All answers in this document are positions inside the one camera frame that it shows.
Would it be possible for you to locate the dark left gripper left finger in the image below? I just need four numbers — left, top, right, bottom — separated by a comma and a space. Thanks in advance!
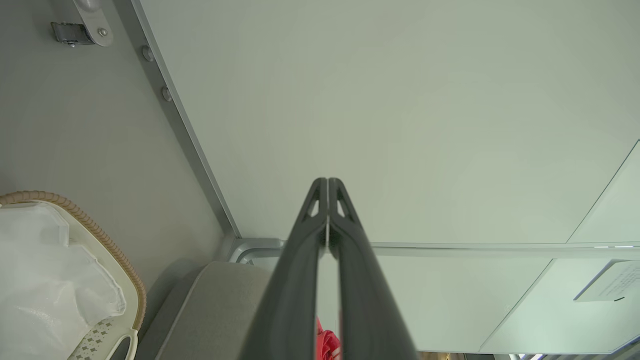
239, 177, 328, 360

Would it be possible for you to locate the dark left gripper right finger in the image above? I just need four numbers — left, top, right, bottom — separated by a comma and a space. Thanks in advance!
328, 177, 420, 360

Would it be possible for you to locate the red garment with white stripes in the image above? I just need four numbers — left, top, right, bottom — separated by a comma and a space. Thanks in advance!
315, 317, 343, 360

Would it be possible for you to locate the white basket with brown rim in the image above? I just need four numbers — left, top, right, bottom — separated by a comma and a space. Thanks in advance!
0, 190, 147, 360

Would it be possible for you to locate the white cloth basket liner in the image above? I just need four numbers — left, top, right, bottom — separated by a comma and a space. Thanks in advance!
0, 202, 127, 360

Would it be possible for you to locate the grey fabric sofa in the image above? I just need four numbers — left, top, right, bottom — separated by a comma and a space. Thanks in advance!
135, 260, 281, 360

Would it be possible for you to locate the white paper label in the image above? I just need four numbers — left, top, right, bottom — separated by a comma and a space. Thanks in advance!
574, 259, 640, 302

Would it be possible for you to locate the grey metal partition rail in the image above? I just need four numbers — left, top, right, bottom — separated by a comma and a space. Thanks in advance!
112, 0, 243, 241

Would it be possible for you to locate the silver metal foot bracket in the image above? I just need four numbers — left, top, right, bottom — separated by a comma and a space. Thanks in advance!
50, 0, 115, 48

